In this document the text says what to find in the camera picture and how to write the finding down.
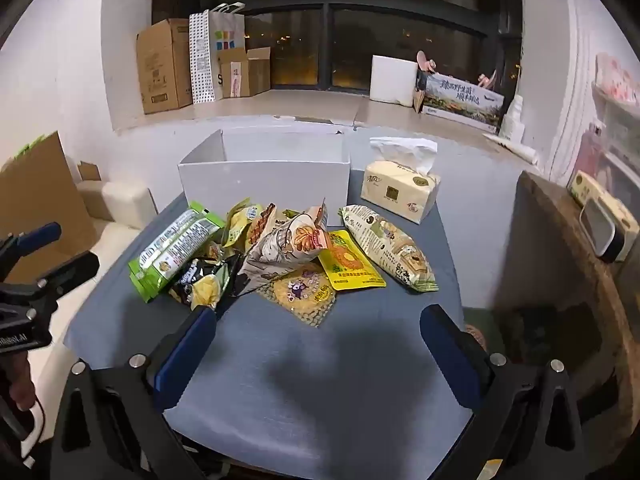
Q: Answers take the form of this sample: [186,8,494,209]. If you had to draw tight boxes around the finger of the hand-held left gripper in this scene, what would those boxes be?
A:
[9,222,63,261]
[27,251,101,303]

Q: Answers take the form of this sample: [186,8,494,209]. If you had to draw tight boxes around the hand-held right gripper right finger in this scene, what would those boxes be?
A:
[419,304,588,480]

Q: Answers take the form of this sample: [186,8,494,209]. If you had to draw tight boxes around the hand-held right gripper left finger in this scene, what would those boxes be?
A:
[50,305,218,480]

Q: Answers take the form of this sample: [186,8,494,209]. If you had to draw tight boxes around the black snack packet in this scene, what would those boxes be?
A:
[167,257,232,311]

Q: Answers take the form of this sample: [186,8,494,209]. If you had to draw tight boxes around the green seaweed snack packet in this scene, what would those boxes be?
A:
[127,201,227,304]

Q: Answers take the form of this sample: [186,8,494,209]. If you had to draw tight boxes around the large cream-green snack packet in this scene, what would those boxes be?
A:
[340,204,440,294]

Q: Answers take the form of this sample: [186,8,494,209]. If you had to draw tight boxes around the yellow snack packet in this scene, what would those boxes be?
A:
[318,230,387,291]

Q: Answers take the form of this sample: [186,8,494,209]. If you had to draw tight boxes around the clear round cracker packet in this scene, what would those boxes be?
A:
[259,264,337,329]

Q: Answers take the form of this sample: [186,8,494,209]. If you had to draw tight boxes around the small yellow-green snack packet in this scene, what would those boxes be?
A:
[222,198,265,248]

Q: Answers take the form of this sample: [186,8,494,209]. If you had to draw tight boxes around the beige cone-shaped snack packet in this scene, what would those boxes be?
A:
[237,200,332,302]

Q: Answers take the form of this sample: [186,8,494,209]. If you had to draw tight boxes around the brown snack packet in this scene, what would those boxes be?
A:
[247,203,279,252]

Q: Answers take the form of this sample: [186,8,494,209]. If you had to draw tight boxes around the white cardboard box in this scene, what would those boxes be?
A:
[178,129,352,227]

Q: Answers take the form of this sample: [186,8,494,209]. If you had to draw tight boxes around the person's left hand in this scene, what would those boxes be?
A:
[0,351,37,413]

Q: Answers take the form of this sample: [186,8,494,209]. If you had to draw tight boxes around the brown cardboard sheet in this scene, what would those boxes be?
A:
[0,131,99,283]

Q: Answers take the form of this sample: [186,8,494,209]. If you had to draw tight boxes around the yellow tissue pack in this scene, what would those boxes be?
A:
[360,136,442,224]

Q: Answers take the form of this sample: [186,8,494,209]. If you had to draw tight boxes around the yellow and white box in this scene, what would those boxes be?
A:
[566,170,640,264]

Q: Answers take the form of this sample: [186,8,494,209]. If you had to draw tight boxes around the tall brown cardboard box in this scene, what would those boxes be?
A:
[136,18,194,115]

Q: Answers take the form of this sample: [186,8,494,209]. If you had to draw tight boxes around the white patterned flat carton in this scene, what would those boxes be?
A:
[188,10,224,105]

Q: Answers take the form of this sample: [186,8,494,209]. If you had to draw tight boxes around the landscape printed box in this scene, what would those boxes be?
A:
[419,72,504,129]

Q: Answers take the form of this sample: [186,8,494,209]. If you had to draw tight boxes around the open brown cardboard box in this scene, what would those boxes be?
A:
[217,47,272,100]

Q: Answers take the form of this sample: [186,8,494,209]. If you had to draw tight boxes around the white foam box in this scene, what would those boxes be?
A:
[370,54,419,107]

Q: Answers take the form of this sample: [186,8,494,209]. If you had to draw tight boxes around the white bag with coloured squares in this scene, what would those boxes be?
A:
[209,2,247,102]

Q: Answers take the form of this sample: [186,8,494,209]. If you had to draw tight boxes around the storage shelf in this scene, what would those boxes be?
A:
[567,52,640,203]

